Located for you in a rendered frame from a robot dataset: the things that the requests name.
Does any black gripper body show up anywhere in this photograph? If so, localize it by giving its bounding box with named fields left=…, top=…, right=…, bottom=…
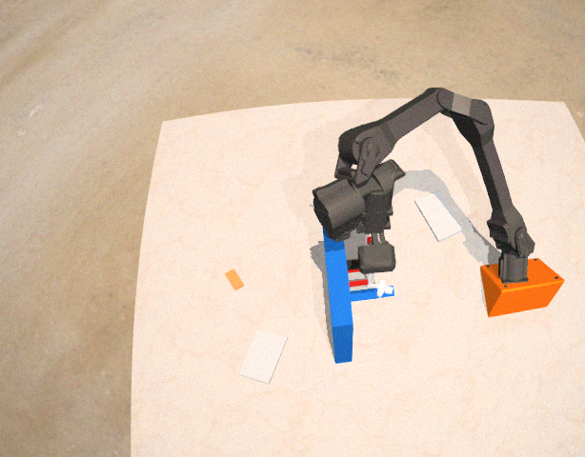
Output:
left=358, top=203, right=396, bottom=274

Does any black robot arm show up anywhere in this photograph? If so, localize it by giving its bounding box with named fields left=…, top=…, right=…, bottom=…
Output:
left=312, top=88, right=535, bottom=284

